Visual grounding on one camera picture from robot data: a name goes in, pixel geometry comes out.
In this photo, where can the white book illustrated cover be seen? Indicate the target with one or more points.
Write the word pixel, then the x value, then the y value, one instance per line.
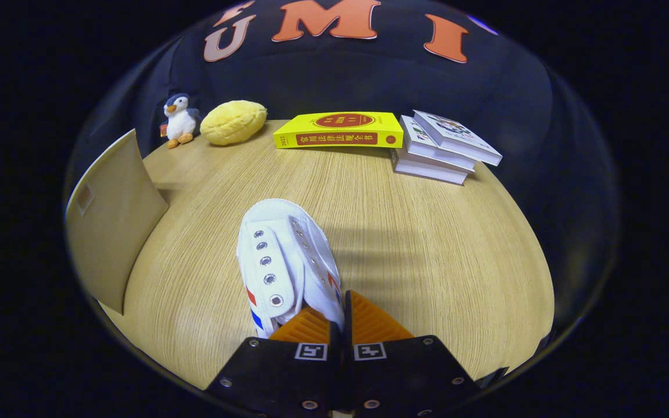
pixel 456 134

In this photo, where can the white canvas shoe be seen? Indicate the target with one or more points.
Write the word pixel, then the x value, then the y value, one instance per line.
pixel 276 244

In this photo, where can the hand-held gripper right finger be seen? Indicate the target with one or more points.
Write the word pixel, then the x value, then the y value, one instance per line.
pixel 348 331

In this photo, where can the cream fabric storage box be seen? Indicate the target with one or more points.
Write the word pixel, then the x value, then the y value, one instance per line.
pixel 114 220

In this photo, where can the white paperback book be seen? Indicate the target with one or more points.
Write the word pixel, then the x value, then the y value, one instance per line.
pixel 427 171
pixel 416 136

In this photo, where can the penguin plush toy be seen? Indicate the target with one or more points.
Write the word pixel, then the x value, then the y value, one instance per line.
pixel 180 122

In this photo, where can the yellow round plush cushion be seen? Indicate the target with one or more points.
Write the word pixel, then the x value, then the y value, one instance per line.
pixel 233 122

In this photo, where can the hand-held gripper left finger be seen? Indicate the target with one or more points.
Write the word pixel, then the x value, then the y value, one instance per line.
pixel 276 374

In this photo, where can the thick yellow book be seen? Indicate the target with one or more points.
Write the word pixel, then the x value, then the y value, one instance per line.
pixel 340 122

